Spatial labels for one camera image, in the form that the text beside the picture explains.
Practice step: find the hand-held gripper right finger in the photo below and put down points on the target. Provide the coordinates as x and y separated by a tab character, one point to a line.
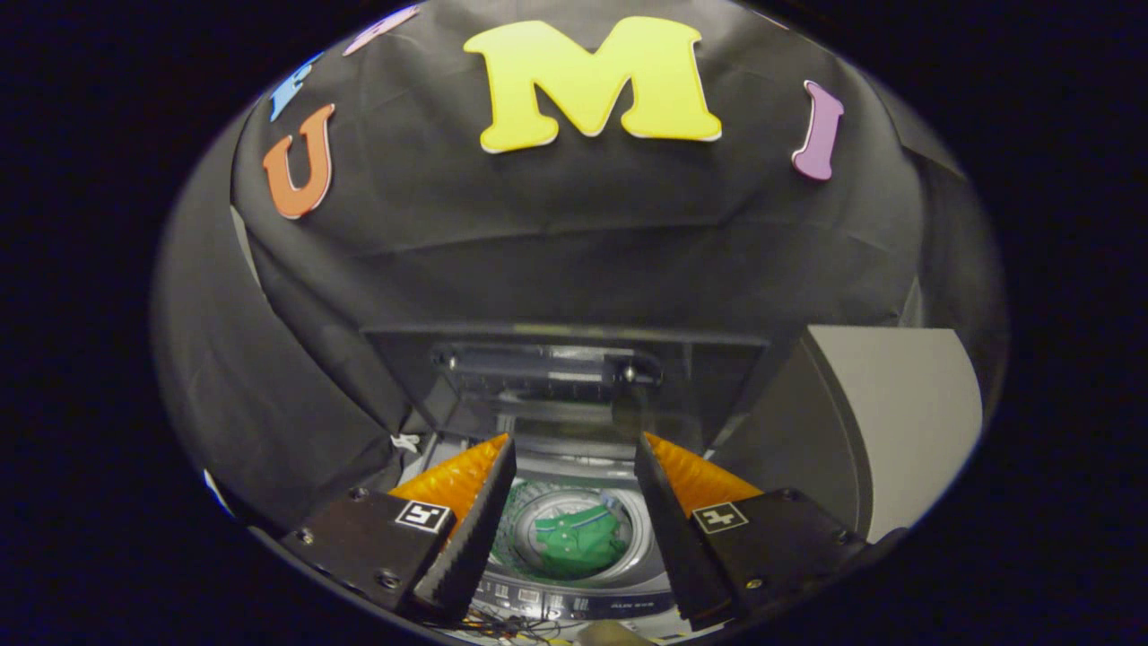
673	538

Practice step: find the grey washing machine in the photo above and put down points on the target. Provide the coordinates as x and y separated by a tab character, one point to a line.
574	597

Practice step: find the beige cabinet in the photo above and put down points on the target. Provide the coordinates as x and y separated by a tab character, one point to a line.
897	422

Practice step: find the dark washing machine lid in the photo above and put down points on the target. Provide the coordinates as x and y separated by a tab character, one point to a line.
547	368

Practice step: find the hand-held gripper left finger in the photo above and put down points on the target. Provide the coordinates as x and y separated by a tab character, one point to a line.
471	547

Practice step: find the black backdrop cloth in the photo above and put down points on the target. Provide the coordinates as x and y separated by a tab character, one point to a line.
574	233

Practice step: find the green polo shirt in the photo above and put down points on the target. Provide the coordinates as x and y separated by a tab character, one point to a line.
574	543

